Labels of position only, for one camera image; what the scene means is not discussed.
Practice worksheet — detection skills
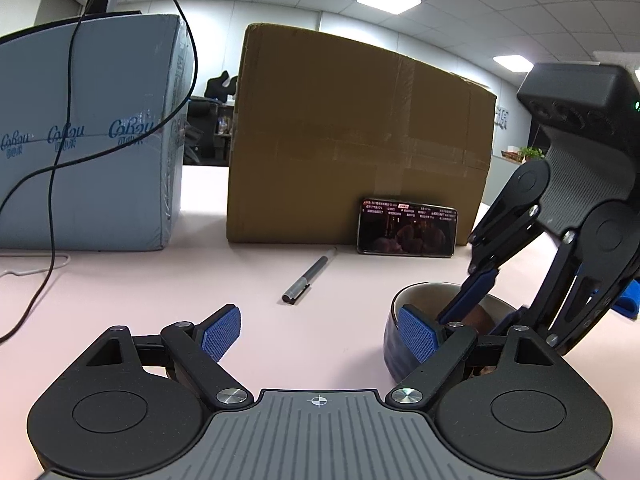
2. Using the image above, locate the large brown cardboard box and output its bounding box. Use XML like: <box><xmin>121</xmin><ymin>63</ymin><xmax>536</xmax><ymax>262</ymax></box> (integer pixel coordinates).
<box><xmin>226</xmin><ymin>23</ymin><xmax>496</xmax><ymax>245</ymax></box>

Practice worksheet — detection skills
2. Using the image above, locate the light blue wrapped carton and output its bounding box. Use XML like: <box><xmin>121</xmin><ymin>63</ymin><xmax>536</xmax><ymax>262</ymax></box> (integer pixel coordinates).
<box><xmin>1</xmin><ymin>13</ymin><xmax>193</xmax><ymax>252</ymax></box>

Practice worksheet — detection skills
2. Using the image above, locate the brown cleaning cloth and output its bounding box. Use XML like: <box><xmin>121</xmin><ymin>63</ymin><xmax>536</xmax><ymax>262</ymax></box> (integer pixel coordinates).
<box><xmin>461</xmin><ymin>304</ymin><xmax>502</xmax><ymax>335</ymax></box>

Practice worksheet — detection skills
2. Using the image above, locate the grey black pen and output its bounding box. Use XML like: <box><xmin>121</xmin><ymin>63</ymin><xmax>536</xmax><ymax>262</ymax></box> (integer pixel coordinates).
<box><xmin>281</xmin><ymin>247</ymin><xmax>337</xmax><ymax>304</ymax></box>

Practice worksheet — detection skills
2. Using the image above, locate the black smartphone playing video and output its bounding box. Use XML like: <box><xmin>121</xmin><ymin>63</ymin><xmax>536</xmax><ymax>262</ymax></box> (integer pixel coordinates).
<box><xmin>356</xmin><ymin>198</ymin><xmax>458</xmax><ymax>258</ymax></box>

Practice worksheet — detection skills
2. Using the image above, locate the potted green plant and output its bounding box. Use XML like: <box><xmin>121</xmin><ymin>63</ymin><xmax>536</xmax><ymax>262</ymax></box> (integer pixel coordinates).
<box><xmin>518</xmin><ymin>146</ymin><xmax>544</xmax><ymax>164</ymax></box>

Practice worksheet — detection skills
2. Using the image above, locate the white cable on table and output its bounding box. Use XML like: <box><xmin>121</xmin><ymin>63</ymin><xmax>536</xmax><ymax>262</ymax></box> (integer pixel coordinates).
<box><xmin>0</xmin><ymin>251</ymin><xmax>73</xmax><ymax>279</ymax></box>

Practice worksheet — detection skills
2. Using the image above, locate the black power cable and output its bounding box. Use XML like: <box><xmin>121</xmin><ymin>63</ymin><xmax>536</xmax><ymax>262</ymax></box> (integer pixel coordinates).
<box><xmin>0</xmin><ymin>0</ymin><xmax>200</xmax><ymax>345</ymax></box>

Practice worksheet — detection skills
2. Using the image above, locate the blue microfibre cloth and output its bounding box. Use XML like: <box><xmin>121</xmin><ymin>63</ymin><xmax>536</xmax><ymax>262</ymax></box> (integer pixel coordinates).
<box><xmin>613</xmin><ymin>280</ymin><xmax>640</xmax><ymax>320</ymax></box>

